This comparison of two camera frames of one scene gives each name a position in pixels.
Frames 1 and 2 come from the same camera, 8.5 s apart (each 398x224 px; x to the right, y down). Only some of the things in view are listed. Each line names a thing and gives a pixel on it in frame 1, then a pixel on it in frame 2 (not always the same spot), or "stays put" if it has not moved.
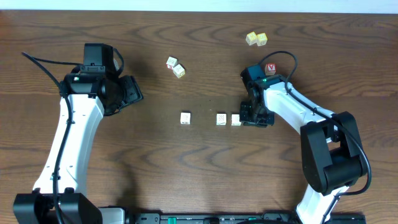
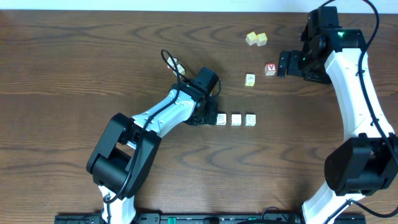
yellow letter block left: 251,38 stays put
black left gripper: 131,91 to 210,112
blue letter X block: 221,119 stays put
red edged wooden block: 236,120 stays put
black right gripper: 245,117 to 295,57
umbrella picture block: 179,70 stays put
